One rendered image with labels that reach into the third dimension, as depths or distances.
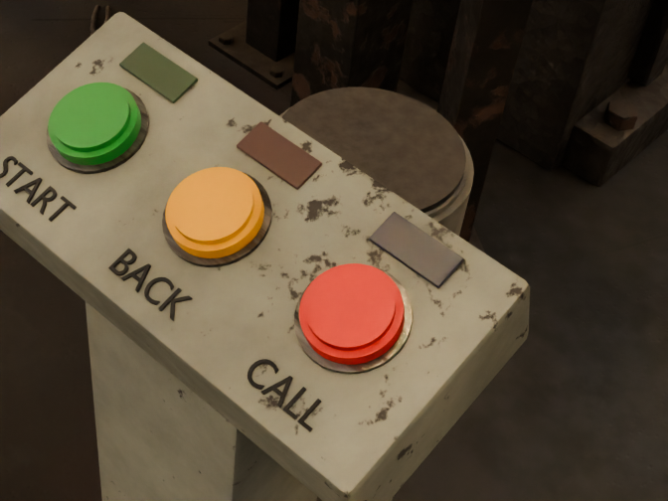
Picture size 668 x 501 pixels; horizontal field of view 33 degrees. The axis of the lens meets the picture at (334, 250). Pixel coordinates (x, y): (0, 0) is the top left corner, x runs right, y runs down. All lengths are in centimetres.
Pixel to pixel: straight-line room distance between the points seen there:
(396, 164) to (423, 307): 20
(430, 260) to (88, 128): 16
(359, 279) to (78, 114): 15
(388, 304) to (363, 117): 24
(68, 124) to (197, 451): 16
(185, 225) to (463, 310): 12
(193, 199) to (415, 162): 20
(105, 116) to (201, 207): 7
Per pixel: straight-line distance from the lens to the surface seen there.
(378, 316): 43
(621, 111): 144
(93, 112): 51
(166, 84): 52
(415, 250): 45
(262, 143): 49
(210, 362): 44
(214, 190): 47
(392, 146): 64
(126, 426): 57
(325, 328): 43
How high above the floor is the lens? 93
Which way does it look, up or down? 46 degrees down
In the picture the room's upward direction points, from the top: 8 degrees clockwise
